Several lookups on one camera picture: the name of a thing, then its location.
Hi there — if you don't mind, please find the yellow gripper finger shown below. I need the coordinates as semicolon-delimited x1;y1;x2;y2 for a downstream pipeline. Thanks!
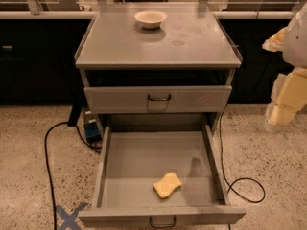
271;74;286;101
267;68;307;127

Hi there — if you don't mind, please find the black cable on left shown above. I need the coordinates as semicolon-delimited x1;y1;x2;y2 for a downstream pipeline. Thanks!
43;121;103;230

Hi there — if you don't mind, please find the grey open middle drawer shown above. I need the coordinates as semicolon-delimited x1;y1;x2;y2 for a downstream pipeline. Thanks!
79;126;246;228

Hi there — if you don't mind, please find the dark background counter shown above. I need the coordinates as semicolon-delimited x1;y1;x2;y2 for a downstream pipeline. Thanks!
0;19;293;105

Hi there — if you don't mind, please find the yellow sponge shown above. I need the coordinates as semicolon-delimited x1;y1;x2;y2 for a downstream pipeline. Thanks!
153;172;182;199

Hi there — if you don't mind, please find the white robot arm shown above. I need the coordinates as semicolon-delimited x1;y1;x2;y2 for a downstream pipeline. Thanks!
262;4;307;128

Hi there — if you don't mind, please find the white ceramic bowl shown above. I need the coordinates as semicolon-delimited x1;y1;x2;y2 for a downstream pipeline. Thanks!
134;10;167;30

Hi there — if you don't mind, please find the blue tape cross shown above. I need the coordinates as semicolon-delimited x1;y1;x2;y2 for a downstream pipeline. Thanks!
56;202;87;230

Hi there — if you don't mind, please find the blue power box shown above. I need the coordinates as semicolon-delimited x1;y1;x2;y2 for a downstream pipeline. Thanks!
83;107;102;143

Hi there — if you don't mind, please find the grey drawer cabinet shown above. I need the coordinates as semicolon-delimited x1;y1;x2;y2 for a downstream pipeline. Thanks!
76;3;242;131

